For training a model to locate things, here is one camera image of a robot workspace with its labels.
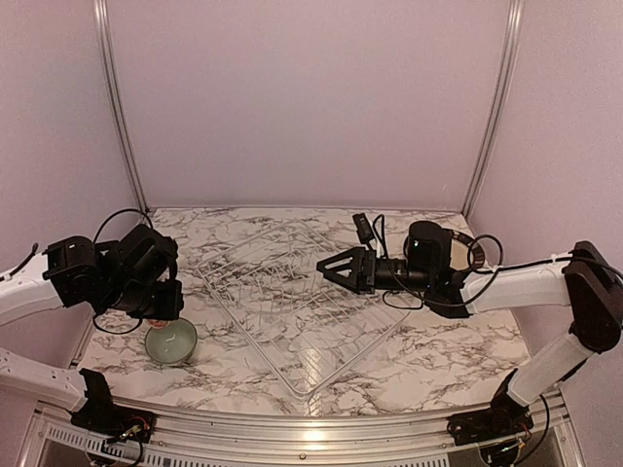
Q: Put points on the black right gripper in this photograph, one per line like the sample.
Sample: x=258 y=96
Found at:
x=360 y=280

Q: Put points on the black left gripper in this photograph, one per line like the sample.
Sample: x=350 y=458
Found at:
x=172 y=305

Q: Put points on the white bowl with red pattern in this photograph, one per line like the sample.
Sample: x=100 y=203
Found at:
x=157 y=324

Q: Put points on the green bowl with flower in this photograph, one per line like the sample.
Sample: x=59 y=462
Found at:
x=173 y=344

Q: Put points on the large black rimmed cream plate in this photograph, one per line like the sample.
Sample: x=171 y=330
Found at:
x=465 y=253

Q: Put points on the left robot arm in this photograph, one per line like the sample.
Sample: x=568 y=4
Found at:
x=46 y=299

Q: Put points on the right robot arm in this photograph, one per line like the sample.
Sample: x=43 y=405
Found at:
x=573 y=300

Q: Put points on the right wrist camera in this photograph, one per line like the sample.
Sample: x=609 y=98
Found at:
x=364 y=229

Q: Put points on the white wire dish rack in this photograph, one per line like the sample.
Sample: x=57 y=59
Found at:
x=307 y=329

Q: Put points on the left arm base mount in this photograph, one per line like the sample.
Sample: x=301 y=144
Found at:
x=101 y=415

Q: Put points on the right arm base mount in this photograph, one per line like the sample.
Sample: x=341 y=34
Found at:
x=503 y=417

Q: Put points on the front aluminium rail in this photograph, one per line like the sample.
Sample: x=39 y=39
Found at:
x=185 y=437

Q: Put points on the left aluminium frame post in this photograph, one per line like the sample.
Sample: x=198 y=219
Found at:
x=106 y=48

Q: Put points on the aluminium frame post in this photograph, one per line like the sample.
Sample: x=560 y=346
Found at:
x=106 y=48
x=503 y=83

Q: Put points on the right aluminium frame post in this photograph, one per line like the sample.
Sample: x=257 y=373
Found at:
x=503 y=83

